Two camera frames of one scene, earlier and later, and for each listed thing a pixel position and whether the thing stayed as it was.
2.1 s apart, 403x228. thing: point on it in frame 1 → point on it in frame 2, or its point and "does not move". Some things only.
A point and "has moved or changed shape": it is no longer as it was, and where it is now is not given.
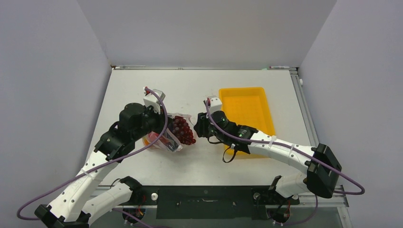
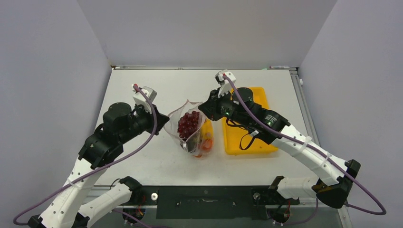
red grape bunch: (181, 129) has moved or changed shape
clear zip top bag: (181, 132) has moved or changed shape
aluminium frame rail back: (139, 68) does not move
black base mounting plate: (211, 202) does not move
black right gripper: (201, 127) → (211, 106)
